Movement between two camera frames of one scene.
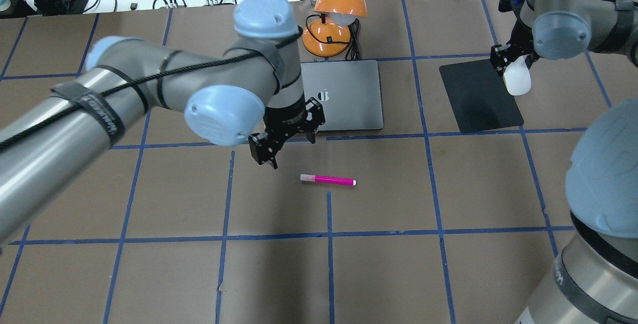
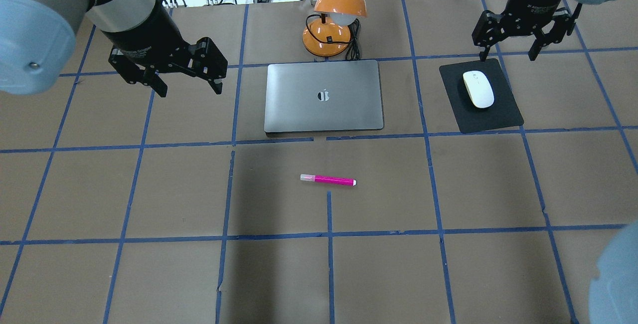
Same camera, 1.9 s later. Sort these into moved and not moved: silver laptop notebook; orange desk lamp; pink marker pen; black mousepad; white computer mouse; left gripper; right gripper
Moved: left gripper; white computer mouse; right gripper
Not moved: silver laptop notebook; black mousepad; orange desk lamp; pink marker pen
